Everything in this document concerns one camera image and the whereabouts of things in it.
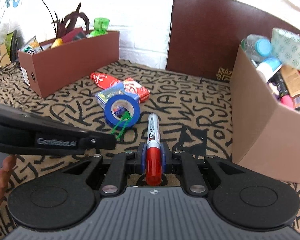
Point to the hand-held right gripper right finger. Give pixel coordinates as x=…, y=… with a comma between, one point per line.
x=164, y=158

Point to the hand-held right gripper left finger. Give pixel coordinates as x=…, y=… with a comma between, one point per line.
x=141, y=158

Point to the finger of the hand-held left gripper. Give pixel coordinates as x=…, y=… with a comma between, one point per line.
x=102, y=141

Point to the red capped marker pen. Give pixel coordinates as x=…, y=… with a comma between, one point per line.
x=152, y=140

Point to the green plastic tie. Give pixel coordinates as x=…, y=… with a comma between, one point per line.
x=120, y=127

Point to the blue tape roll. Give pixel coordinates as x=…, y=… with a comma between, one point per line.
x=110, y=115

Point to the blue printed packet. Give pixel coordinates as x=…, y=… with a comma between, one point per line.
x=106, y=94

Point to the red toothpaste tube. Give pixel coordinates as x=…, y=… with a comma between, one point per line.
x=104, y=80

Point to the red card box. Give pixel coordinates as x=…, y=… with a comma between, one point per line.
x=140, y=93

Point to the reddish brown shoe box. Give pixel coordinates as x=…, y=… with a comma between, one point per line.
x=72, y=62

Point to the person's left hand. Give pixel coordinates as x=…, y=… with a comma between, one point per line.
x=0, y=180

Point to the tan letter printed blanket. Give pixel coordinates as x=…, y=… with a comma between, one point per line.
x=190, y=105

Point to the green and orange snack packet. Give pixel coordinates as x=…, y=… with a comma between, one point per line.
x=31, y=45

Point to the green card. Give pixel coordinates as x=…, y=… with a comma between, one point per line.
x=10, y=41

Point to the yellow round item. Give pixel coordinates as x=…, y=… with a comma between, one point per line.
x=57, y=43

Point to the tan cardboard box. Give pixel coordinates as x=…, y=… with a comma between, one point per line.
x=255, y=120

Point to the maroon flat case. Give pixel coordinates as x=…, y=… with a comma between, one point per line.
x=75, y=34

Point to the green plastic bottle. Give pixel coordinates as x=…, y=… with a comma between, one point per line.
x=100, y=27

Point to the dark red feathers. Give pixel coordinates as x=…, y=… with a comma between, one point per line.
x=67, y=21

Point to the pink tube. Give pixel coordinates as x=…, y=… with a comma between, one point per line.
x=287, y=101

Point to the white bottle with blue cap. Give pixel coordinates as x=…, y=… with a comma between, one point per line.
x=268, y=66

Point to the clear bottle with blue cap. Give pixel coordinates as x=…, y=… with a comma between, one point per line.
x=257, y=46

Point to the small brown carton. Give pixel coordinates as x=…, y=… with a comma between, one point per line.
x=292, y=80

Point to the green patterned tape roll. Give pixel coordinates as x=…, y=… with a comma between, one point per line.
x=290, y=47

